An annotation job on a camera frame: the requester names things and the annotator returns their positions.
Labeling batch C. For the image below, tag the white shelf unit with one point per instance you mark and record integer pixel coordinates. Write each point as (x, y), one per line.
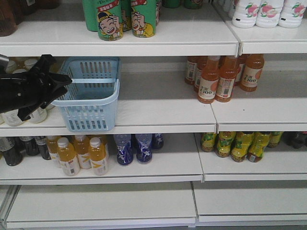
(182, 187)

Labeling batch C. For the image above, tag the dark tea bottle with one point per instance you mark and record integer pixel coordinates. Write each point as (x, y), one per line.
(30, 145)
(11, 154)
(42, 147)

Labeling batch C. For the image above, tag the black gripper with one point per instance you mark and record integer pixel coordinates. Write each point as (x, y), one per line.
(27, 91)

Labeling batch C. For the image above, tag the orange juice bottle C100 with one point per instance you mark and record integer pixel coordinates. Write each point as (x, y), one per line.
(209, 80)
(252, 72)
(227, 76)

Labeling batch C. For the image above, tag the green cartoon drink can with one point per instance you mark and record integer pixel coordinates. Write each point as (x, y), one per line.
(143, 18)
(109, 20)

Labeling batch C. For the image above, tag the pale green drink bottle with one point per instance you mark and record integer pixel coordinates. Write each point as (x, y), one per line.
(38, 116)
(29, 63)
(11, 67)
(11, 118)

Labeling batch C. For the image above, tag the cola bottle red label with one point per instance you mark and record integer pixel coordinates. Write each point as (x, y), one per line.
(296, 139)

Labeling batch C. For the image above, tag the yellow label tea bottle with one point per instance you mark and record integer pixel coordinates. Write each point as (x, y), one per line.
(242, 143)
(224, 143)
(208, 141)
(275, 139)
(256, 149)

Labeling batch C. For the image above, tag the blue sports drink bottle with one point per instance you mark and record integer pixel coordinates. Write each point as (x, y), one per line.
(124, 148)
(157, 141)
(144, 149)

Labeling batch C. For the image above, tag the white peach drink bottle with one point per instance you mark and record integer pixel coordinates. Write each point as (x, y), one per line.
(269, 13)
(292, 13)
(245, 13)

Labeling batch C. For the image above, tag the orange vitamin drink bottle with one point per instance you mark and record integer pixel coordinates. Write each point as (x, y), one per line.
(81, 145)
(98, 157)
(53, 149)
(67, 157)

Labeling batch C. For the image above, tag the light blue plastic basket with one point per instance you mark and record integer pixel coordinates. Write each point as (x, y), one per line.
(90, 103)

